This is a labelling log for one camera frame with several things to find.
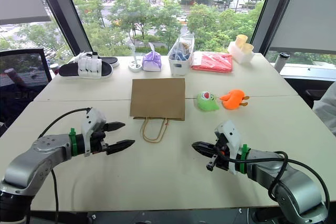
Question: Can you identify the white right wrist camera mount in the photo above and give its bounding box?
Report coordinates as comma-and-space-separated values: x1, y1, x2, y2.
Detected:
214, 119, 244, 176

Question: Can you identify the black white slide sandal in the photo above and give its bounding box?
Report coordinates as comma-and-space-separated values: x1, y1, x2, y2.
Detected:
68, 56, 120, 69
58, 51, 114, 80

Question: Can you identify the green plush toy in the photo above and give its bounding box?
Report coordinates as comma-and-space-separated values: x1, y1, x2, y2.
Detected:
196, 90, 221, 112

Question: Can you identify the black mesh office chair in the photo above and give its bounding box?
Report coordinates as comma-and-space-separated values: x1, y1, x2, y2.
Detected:
0, 48, 53, 132

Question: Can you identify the white brush stand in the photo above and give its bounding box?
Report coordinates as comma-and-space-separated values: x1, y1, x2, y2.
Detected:
128, 43, 143, 73

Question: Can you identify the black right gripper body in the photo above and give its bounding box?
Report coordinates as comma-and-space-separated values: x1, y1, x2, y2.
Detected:
214, 132, 229, 172

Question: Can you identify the purple plastic bag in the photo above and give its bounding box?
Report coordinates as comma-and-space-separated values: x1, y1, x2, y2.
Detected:
141, 42, 162, 73

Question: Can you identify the grey travel tumbler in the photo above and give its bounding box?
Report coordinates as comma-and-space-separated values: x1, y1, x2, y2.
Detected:
274, 51, 290, 74

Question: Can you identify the white storage basket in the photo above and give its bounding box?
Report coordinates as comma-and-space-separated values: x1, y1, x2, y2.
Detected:
167, 35, 195, 76

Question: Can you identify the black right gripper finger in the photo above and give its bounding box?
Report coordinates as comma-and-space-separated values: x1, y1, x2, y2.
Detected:
191, 141, 218, 158
206, 154, 220, 173

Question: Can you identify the beige paper cup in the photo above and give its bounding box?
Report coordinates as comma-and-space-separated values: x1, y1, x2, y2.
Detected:
241, 42, 255, 55
235, 34, 249, 49

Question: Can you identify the orange plush toy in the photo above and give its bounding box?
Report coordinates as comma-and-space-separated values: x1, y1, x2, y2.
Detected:
219, 89, 249, 111

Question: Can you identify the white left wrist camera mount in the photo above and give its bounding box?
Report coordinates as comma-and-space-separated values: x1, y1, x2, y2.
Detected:
80, 107, 107, 157

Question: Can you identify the dark window frame post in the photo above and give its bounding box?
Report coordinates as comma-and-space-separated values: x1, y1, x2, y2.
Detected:
33, 0, 92, 57
250, 0, 302, 54

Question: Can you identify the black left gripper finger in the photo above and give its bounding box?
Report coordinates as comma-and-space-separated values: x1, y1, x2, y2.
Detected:
102, 121, 127, 133
106, 140, 136, 156

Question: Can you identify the white cup holder box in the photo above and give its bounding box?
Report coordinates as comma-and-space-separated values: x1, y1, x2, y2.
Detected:
227, 40, 256, 65

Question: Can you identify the red drink can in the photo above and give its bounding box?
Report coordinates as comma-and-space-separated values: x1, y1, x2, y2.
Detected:
49, 62, 61, 76

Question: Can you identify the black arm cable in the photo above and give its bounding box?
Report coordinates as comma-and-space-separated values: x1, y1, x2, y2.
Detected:
37, 107, 93, 224
226, 151, 331, 212

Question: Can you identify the brown paper bag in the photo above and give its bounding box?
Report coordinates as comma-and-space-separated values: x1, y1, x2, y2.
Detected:
129, 78, 186, 144

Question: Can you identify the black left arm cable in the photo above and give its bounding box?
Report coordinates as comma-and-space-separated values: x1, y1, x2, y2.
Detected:
37, 107, 93, 224

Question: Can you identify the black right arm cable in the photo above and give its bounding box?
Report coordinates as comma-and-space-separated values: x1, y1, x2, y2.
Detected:
226, 151, 331, 212

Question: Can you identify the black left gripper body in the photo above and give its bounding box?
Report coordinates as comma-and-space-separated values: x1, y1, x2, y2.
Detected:
90, 122, 109, 155

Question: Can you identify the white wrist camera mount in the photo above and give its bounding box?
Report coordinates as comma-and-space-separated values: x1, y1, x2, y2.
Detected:
80, 107, 107, 157
214, 119, 244, 176

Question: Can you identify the person in white clothing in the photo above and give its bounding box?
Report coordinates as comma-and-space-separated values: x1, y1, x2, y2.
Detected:
312, 80, 336, 138

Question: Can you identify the red packet stack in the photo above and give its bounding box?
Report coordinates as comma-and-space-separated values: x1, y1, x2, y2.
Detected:
190, 51, 234, 73

